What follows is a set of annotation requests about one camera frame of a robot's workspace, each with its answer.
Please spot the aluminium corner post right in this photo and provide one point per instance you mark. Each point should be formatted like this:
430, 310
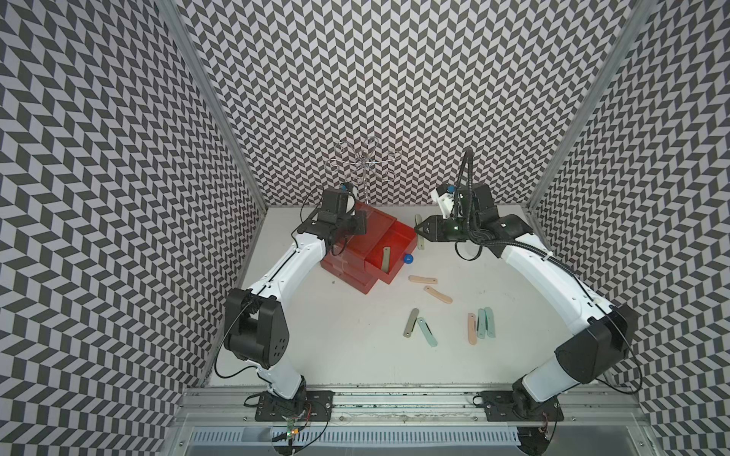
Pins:
611, 66

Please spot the mint folding knife middle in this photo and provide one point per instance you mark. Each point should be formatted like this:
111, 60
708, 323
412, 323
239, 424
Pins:
482, 323

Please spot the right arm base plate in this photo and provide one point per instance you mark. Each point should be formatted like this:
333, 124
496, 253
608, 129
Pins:
517, 406

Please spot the chrome wire stand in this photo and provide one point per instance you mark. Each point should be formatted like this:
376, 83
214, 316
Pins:
367, 163

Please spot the mint folding knife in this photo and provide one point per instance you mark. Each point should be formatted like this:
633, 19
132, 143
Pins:
490, 322
427, 332
482, 323

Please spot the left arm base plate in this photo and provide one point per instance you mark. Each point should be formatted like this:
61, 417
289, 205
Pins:
315, 406

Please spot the aluminium corner post left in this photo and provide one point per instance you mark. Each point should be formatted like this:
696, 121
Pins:
170, 13

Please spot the pink folding knife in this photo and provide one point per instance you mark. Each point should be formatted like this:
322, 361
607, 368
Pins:
422, 280
472, 329

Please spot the pink folding knife angled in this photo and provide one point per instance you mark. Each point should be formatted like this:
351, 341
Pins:
438, 295

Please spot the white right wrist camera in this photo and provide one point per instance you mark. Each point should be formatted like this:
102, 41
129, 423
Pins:
443, 197

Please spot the mint folding knife left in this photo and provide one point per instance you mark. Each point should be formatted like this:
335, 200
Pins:
427, 332

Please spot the red top drawer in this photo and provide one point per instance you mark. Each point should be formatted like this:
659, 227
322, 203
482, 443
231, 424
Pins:
402, 240

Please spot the red plastic drawer cabinet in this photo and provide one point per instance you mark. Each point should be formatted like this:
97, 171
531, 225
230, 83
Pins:
350, 263

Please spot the aluminium front rail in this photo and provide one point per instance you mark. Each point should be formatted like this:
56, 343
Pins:
457, 405

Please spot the mint folding knife right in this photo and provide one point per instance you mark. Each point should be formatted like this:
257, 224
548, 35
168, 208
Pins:
490, 322

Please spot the olive folding knife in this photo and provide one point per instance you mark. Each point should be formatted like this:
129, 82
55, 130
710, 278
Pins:
418, 220
411, 323
385, 263

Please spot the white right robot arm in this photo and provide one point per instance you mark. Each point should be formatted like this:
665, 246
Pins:
601, 333

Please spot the aluminium corner post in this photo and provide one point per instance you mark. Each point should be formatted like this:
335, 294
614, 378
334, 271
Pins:
611, 66
170, 13

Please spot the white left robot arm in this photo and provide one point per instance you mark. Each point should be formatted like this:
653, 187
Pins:
255, 326

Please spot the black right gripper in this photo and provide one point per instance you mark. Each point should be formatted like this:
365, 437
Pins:
434, 232

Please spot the pink folding knife upper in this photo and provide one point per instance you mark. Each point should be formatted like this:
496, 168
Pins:
422, 280

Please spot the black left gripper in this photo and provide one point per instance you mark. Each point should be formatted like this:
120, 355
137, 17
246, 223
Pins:
359, 229

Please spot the pink folding knife lower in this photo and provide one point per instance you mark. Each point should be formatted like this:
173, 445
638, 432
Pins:
472, 329

